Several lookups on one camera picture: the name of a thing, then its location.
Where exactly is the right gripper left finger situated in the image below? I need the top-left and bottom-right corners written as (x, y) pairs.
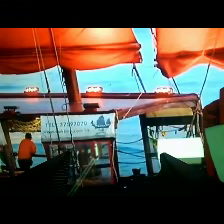
top-left (20, 150), bottom-right (73, 197)

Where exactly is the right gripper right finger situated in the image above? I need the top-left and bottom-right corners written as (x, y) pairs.
top-left (159, 152), bottom-right (215, 197)

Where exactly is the pale green garment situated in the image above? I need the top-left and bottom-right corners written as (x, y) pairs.
top-left (204, 124), bottom-right (224, 183)

